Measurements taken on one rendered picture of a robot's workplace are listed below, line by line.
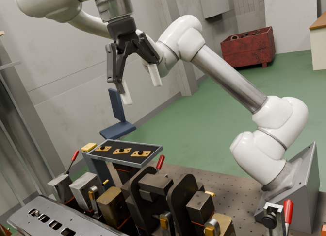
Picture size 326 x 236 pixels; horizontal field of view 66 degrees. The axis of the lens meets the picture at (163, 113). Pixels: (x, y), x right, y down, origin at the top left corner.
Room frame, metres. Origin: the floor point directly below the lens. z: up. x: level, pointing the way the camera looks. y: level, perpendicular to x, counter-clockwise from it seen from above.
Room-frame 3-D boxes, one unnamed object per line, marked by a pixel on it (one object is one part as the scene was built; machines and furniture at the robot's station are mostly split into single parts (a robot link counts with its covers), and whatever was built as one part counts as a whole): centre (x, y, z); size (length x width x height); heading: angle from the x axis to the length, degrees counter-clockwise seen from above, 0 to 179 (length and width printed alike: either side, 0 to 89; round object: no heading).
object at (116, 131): (3.28, 0.66, 0.48); 0.56 x 0.53 x 0.95; 133
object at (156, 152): (1.02, 0.22, 1.16); 0.37 x 0.14 x 0.02; 46
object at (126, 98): (0.67, 0.08, 1.48); 0.03 x 0.01 x 0.07; 46
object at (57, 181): (1.15, 0.59, 0.88); 0.12 x 0.07 x 0.36; 136
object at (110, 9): (0.72, 0.04, 1.69); 0.09 x 0.09 x 0.06
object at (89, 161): (1.20, 0.41, 0.92); 0.08 x 0.08 x 0.44; 46
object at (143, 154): (0.93, 0.14, 1.17); 0.08 x 0.04 x 0.01; 57
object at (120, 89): (0.66, 0.09, 1.51); 0.03 x 0.01 x 0.05; 136
